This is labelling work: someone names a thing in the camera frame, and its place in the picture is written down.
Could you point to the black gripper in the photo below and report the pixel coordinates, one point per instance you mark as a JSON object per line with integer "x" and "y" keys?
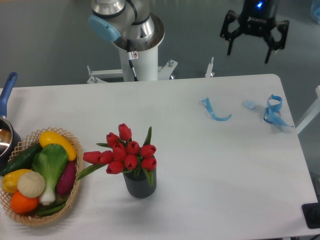
{"x": 257, "y": 17}

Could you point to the red tulip bouquet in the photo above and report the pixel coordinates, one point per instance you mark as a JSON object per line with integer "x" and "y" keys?
{"x": 123, "y": 156}

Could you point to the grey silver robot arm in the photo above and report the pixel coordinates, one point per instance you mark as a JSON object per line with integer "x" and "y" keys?
{"x": 131, "y": 26}

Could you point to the dark grey ribbed vase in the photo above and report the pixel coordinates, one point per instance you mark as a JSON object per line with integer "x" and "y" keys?
{"x": 141, "y": 185}

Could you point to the blue object top right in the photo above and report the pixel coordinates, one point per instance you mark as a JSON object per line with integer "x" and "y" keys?
{"x": 315, "y": 10}

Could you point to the tangled blue tape strip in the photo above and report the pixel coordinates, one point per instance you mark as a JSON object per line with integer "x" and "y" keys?
{"x": 272, "y": 113}

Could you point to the curved blue tape strip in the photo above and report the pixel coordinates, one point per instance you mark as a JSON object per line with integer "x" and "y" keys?
{"x": 207, "y": 104}

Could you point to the black device at edge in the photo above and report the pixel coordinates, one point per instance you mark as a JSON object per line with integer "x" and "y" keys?
{"x": 311, "y": 212}

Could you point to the green bok choy toy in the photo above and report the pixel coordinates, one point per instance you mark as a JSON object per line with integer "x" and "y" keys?
{"x": 50, "y": 162}

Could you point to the purple sweet potato toy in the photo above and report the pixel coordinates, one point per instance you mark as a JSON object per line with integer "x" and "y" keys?
{"x": 67, "y": 179}

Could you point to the woven wicker basket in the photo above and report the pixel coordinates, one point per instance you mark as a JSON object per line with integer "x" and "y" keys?
{"x": 30, "y": 218}

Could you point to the dark green cucumber toy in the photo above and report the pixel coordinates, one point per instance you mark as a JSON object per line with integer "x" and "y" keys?
{"x": 23, "y": 160}

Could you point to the cream steamed bun toy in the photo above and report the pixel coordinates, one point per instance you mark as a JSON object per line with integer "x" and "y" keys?
{"x": 31, "y": 184}

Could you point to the green bean pod toy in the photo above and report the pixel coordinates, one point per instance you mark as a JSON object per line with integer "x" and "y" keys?
{"x": 51, "y": 209}

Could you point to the yellow bell pepper toy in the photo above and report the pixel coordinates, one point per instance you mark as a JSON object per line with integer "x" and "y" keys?
{"x": 10, "y": 180}

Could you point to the orange fruit toy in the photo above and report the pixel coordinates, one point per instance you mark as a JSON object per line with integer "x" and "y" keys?
{"x": 21, "y": 204}

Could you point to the white frame at right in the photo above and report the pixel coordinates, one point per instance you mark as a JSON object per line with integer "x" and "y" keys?
{"x": 310, "y": 113}

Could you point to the blue handled saucepan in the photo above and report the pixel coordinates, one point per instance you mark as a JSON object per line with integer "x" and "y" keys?
{"x": 9, "y": 138}

